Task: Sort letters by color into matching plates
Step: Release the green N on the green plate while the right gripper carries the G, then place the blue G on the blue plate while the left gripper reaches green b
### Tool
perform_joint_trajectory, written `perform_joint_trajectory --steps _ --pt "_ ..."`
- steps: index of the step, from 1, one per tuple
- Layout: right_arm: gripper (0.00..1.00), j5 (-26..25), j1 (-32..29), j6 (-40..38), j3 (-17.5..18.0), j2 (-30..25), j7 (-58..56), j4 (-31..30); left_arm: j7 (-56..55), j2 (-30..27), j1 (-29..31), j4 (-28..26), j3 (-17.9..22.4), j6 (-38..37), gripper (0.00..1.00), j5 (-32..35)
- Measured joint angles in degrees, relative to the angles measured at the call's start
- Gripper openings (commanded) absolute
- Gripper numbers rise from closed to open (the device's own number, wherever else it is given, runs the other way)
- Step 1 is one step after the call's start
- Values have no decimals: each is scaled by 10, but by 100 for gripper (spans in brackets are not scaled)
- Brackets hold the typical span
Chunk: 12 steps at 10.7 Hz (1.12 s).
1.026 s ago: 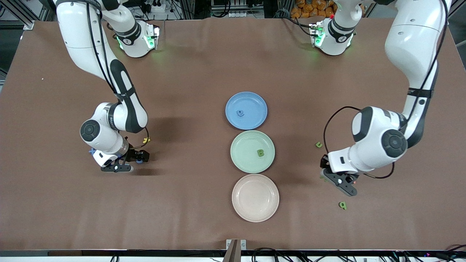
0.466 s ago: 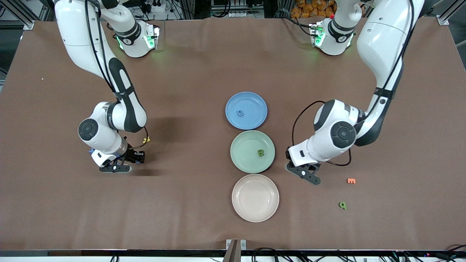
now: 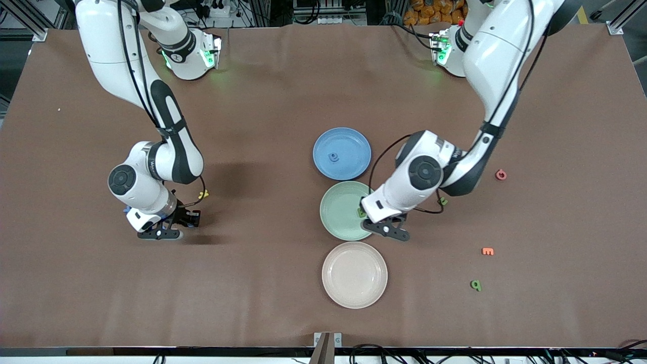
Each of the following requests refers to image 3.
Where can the beige round plate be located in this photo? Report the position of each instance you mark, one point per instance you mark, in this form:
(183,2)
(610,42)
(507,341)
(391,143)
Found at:
(355,275)

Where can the white power strip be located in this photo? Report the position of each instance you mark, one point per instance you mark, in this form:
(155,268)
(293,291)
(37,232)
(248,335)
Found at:
(217,10)

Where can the aluminium frame post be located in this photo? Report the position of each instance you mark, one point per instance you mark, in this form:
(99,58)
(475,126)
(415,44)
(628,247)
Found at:
(615,28)
(39,34)

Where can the brown camera pole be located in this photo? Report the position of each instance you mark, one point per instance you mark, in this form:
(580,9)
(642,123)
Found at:
(322,351)

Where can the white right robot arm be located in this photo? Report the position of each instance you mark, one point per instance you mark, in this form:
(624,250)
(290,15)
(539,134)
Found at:
(111,45)

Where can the green round plate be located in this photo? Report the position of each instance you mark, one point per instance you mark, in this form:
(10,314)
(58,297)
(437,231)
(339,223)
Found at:
(338,212)

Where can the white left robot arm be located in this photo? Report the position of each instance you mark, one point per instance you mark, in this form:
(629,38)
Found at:
(500,55)

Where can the blue round plate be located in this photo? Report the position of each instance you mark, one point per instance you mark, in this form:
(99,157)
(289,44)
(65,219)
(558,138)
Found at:
(349,146)

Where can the pink letter Q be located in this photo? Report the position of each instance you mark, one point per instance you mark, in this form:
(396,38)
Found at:
(501,175)

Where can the orange packets pile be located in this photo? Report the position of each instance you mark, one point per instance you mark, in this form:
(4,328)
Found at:
(429,12)

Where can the yellow letter Y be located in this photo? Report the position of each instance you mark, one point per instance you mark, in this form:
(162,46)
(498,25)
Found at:
(202,194)

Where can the grey metal bracket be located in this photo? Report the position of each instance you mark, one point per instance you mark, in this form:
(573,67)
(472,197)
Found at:
(337,339)

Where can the brown table cover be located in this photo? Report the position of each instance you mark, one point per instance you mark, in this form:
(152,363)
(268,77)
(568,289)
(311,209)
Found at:
(252,278)

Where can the background equipment rack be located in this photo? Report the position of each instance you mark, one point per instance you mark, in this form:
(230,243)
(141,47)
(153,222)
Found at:
(328,10)

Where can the blue letter a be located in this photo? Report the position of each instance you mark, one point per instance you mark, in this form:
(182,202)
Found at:
(333,157)

